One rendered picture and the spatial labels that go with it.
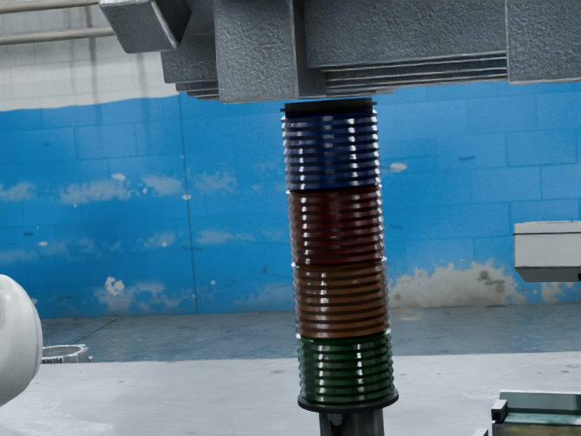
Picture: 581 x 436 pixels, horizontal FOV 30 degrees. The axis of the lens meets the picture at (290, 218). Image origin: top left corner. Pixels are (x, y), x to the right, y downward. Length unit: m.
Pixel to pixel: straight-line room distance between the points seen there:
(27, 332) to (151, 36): 0.83
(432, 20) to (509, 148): 5.97
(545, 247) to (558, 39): 0.82
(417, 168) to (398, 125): 0.27
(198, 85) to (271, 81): 0.05
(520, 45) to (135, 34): 0.13
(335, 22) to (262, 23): 0.02
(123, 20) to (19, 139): 6.65
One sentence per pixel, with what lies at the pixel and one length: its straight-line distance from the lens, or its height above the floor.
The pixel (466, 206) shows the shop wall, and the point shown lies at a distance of 6.37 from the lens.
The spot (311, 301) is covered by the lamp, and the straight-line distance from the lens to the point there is 0.66.
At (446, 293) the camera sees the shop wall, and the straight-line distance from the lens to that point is 6.44.
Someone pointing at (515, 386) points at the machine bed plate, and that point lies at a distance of 1.60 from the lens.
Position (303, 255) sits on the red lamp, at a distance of 0.65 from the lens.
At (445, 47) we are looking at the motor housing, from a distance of 0.36.
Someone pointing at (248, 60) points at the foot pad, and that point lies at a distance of 0.37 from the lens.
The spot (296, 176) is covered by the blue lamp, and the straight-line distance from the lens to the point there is 0.65.
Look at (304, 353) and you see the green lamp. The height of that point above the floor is 1.06.
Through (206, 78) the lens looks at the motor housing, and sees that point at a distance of 0.41.
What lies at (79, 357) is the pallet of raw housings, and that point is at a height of 0.54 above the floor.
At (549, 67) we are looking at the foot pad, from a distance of 0.35.
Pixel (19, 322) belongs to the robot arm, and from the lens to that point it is 1.19.
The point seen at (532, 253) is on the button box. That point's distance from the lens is 1.16.
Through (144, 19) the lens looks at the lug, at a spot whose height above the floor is 1.25.
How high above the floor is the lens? 1.21
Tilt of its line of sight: 6 degrees down
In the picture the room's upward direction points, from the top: 4 degrees counter-clockwise
